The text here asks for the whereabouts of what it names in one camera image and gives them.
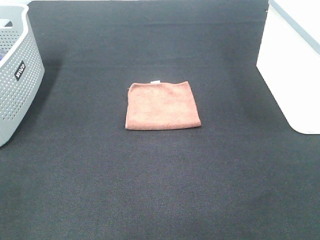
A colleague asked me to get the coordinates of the dark fabric table mat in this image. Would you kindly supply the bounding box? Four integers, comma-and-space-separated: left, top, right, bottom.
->
0, 0, 320, 240

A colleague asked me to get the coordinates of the grey perforated laundry basket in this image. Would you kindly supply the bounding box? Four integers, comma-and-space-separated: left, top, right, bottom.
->
0, 1, 45, 146

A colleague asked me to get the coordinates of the white plastic bin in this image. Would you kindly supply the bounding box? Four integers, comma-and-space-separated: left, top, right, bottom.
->
256, 0, 320, 135

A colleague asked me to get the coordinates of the orange-brown towel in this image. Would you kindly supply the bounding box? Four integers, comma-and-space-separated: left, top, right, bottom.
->
125, 81, 201, 131

